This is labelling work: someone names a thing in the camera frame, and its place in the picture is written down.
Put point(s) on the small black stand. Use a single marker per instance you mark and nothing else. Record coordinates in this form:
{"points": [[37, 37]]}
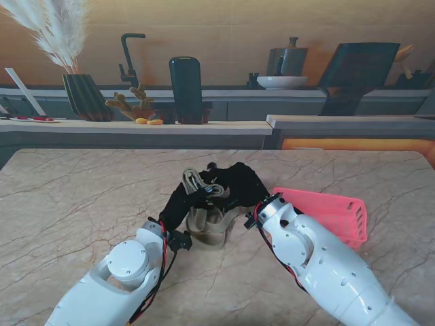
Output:
{"points": [[253, 81]]}

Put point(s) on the orange fruits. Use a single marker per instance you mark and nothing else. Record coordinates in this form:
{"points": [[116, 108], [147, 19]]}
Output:
{"points": [[153, 121]]}

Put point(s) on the plate with red food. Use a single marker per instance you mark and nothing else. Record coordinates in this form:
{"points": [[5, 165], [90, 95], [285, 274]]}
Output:
{"points": [[37, 119]]}

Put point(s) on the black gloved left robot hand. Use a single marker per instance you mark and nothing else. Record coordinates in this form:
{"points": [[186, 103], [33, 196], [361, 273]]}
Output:
{"points": [[180, 207]]}

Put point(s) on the white leaning board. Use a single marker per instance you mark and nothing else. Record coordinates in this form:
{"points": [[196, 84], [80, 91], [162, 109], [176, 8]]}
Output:
{"points": [[23, 90]]}

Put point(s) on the pink plastic mesh basket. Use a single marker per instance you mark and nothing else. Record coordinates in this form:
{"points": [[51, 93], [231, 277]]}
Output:
{"points": [[336, 210]]}

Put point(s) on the light wood counter top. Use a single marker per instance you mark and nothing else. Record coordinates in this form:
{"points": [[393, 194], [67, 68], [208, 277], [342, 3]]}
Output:
{"points": [[102, 127]]}

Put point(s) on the grey stone counter top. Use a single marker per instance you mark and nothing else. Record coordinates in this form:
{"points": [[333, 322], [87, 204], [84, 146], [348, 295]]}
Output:
{"points": [[340, 121]]}

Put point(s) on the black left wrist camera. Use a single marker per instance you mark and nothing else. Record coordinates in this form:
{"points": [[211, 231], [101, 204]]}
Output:
{"points": [[180, 241]]}

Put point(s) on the tall dark cylindrical canister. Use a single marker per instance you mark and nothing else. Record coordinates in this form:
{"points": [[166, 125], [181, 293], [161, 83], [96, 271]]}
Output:
{"points": [[186, 88]]}

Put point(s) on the white pampas grass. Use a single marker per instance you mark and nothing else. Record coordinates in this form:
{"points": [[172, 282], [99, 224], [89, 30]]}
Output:
{"points": [[57, 34]]}

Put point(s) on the grey pot with lid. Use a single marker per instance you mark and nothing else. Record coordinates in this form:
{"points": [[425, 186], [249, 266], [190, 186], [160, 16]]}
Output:
{"points": [[287, 59]]}

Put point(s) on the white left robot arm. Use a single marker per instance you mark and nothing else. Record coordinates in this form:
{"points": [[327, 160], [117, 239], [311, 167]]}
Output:
{"points": [[119, 282]]}

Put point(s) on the black kitchen faucet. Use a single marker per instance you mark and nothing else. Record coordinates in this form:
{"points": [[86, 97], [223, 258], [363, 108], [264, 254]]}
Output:
{"points": [[128, 61]]}

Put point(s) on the white ceramic bowl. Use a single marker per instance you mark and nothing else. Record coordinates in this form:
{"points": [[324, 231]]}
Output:
{"points": [[282, 82]]}

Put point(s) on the dark range hood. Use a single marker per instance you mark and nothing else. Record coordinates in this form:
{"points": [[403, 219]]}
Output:
{"points": [[357, 71]]}

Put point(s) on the dark utensil holder with spoons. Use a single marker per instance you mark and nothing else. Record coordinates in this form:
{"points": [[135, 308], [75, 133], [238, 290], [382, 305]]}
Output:
{"points": [[413, 79]]}

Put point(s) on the dark ribbed vase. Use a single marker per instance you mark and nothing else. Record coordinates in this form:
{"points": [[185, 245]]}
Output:
{"points": [[86, 98]]}

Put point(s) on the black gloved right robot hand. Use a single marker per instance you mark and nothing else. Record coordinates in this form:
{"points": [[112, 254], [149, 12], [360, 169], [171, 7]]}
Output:
{"points": [[244, 190]]}

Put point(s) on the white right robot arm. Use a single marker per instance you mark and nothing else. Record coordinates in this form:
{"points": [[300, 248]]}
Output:
{"points": [[323, 258]]}

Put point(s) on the beige woven belt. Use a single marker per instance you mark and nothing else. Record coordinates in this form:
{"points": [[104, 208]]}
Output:
{"points": [[207, 234]]}

